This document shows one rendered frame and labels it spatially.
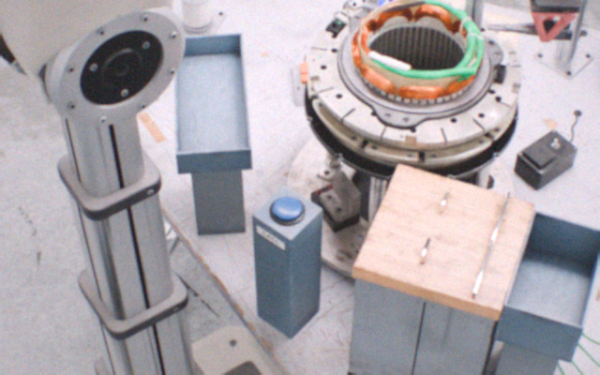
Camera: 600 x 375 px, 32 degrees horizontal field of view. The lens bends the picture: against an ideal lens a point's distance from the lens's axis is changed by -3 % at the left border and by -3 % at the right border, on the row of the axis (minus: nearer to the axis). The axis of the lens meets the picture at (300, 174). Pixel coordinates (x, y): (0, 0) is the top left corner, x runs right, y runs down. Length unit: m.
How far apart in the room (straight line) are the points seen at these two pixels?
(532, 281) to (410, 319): 0.18
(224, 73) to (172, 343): 0.42
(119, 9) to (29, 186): 1.92
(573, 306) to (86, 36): 0.78
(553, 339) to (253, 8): 1.05
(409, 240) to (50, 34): 0.60
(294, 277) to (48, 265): 1.33
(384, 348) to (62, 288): 1.34
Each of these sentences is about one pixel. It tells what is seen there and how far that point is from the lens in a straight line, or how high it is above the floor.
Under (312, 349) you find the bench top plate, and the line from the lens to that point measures 1.67.
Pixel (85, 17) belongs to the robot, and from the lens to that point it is 1.05.
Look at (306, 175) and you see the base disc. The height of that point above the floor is 0.80.
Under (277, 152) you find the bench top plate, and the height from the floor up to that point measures 0.78.
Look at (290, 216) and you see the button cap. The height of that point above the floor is 1.04.
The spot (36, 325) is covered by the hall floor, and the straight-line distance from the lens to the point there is 2.69.
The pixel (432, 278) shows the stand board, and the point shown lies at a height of 1.06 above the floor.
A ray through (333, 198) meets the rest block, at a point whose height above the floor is 0.84.
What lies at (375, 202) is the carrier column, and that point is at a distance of 1.65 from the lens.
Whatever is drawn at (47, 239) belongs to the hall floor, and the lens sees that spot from 2.84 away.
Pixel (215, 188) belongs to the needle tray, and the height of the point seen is 0.90.
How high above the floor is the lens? 2.20
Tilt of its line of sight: 49 degrees down
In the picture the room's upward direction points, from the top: straight up
